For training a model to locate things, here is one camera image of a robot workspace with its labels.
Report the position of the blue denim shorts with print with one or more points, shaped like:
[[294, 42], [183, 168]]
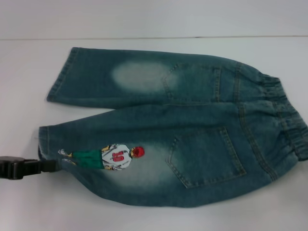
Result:
[[192, 125]]

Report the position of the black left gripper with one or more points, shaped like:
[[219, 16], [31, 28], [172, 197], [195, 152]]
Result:
[[10, 168]]

